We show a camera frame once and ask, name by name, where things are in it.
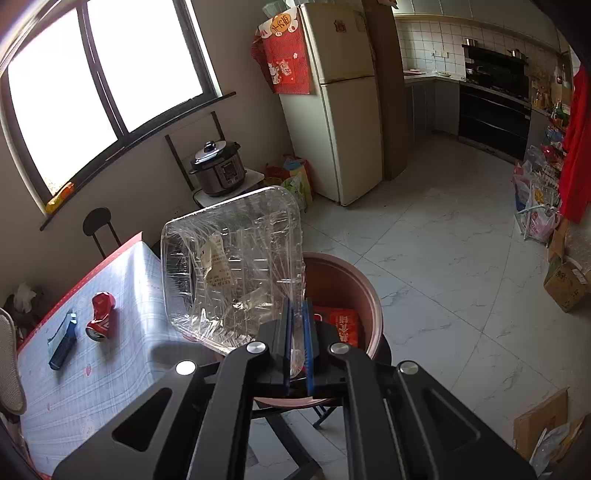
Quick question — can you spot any pink plastic basin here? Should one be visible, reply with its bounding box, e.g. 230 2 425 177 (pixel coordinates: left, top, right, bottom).
252 251 392 409

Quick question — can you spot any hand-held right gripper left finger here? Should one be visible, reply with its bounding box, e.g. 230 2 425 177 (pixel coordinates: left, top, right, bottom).
52 298 296 480

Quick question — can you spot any dark framed window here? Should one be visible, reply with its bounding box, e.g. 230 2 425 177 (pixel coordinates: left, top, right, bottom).
0 0 237 232

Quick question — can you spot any black built-in oven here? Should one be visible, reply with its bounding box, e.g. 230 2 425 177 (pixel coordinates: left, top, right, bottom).
458 44 532 162

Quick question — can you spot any white low stand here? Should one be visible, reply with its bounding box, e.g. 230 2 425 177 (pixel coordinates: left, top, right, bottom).
193 168 265 208

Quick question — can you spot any black folding stool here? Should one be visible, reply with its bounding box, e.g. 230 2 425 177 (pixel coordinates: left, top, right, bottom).
252 401 339 480

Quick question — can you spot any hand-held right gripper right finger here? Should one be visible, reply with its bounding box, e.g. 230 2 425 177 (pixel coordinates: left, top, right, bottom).
302 298 539 480

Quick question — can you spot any beige woven chair back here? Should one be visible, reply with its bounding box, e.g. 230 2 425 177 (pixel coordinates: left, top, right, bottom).
0 307 27 416

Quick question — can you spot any pink plastic bag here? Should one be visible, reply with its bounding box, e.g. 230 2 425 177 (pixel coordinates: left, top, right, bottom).
522 208 561 243

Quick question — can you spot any red hanging cloth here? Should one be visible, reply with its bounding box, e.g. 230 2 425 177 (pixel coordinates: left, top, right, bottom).
556 65 591 224

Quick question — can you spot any brown cardboard box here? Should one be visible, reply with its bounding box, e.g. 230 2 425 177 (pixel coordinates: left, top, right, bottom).
544 256 591 313

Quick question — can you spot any black round-back chair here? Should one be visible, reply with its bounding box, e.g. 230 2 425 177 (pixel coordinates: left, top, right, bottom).
82 208 122 259

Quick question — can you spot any silver pressure cooker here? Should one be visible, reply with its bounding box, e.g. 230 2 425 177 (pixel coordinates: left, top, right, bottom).
189 141 247 197

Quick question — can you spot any wire rack of goods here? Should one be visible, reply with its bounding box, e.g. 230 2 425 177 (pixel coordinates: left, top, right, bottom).
512 60 573 245

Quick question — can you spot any crumpled white plastic bag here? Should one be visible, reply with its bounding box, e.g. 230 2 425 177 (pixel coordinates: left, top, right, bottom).
13 282 38 315

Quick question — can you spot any orange snack packet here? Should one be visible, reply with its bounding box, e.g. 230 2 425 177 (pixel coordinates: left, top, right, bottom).
45 181 75 214

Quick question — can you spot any clear plastic tray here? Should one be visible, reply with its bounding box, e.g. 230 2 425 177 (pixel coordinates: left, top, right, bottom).
160 185 308 356

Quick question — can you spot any blue plaid tablecloth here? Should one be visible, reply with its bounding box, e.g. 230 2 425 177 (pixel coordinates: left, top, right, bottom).
16 231 222 478

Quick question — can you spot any black metal rack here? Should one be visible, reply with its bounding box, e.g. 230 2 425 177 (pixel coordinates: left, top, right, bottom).
165 111 222 195

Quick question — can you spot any red printed packet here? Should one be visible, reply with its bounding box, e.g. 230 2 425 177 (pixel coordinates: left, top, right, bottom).
313 305 361 348

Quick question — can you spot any grey kitchen cabinet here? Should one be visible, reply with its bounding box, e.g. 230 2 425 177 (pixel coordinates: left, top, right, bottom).
404 69 460 137

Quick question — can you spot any crushed red can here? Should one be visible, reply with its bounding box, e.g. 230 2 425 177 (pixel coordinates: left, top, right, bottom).
85 292 116 342

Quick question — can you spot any blue cardboard box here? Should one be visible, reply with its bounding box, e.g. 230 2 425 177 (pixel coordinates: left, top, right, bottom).
47 310 78 371

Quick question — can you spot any cream refrigerator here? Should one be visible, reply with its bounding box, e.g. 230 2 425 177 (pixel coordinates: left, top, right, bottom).
277 2 384 207

